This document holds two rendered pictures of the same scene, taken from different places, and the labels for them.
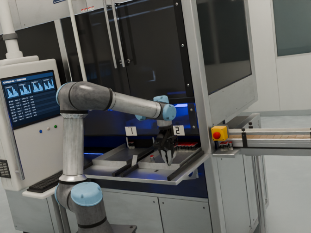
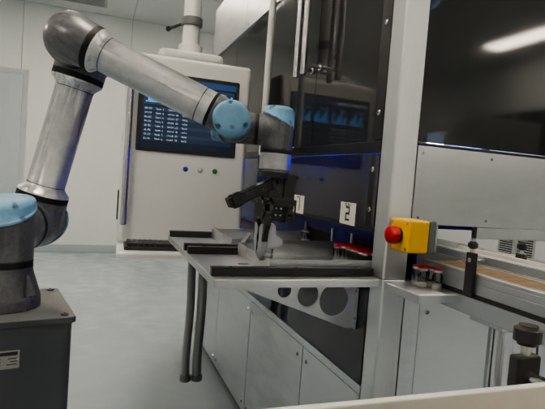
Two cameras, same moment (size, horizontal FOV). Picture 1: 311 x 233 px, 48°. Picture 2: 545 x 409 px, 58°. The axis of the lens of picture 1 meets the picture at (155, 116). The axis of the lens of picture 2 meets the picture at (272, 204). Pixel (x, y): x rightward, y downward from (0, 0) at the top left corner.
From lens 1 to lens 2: 1.18 m
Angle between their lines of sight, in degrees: 37
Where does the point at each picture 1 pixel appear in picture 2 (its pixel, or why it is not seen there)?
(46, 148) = (187, 198)
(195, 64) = (396, 62)
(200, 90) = (392, 123)
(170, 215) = (309, 393)
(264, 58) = not seen: outside the picture
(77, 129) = (61, 103)
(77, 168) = (40, 173)
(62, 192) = not seen: hidden behind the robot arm
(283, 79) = not seen: outside the picture
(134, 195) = (281, 330)
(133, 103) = (143, 71)
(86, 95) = (49, 26)
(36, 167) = (159, 219)
